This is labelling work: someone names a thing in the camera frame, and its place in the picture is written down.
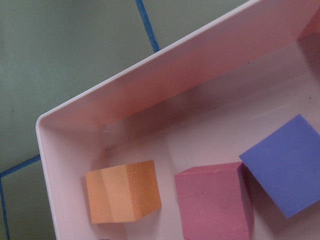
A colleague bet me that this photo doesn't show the purple foam block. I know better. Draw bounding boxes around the purple foam block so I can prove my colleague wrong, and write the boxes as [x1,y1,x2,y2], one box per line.
[239,114,320,218]

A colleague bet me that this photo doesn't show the red foam block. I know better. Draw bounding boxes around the red foam block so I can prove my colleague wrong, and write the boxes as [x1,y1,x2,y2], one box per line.
[174,162,254,240]

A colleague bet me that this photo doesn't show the pink plastic bin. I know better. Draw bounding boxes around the pink plastic bin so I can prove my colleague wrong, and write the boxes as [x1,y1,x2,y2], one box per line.
[36,0,320,240]

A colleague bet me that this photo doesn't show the orange foam block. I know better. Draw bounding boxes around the orange foam block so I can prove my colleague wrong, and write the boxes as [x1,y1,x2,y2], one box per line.
[85,160,162,224]

